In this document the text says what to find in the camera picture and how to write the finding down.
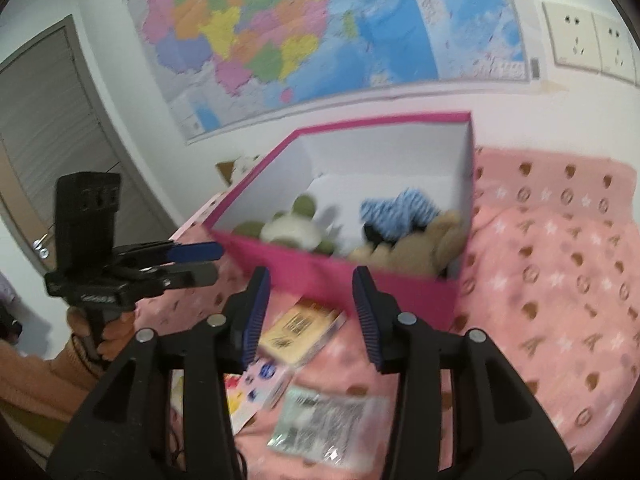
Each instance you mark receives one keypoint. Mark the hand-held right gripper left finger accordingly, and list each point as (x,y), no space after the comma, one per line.
(255,320)

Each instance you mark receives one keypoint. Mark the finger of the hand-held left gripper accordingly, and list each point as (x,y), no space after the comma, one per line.
(190,276)
(195,251)

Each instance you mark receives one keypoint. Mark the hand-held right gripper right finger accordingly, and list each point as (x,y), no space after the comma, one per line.
(367,320)

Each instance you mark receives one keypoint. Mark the yellow tissue pack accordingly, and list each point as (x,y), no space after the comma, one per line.
(300,332)

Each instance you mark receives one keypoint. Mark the floral tissue pack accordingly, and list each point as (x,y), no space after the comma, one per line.
(260,385)

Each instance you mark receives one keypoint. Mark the beige plush bear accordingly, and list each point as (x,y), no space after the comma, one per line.
(420,250)

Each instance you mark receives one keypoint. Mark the green and white plush toy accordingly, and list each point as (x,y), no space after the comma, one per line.
(290,230)

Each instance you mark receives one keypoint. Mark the blue striped sock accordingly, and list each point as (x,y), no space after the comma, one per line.
(395,212)

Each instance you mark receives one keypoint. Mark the clear plastic packet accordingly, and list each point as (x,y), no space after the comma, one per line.
(325,422)

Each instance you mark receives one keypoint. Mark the pink cardboard box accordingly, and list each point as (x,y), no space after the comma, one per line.
(410,160)

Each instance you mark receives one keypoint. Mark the person's left forearm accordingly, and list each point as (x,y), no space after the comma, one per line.
(45,380)

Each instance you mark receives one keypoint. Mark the person's left hand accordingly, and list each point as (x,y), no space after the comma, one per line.
(120,335)

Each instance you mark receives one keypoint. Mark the brown cardboard piece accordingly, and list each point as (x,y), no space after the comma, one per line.
(227,170)

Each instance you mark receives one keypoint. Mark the grey door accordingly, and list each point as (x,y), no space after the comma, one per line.
(50,135)

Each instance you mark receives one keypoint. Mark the pink printed blanket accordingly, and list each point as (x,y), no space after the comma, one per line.
(550,285)

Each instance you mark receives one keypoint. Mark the colourful wall map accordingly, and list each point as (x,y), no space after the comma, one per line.
(350,20)

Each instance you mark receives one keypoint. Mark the white wall socket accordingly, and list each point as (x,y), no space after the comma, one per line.
(617,45)
(572,35)

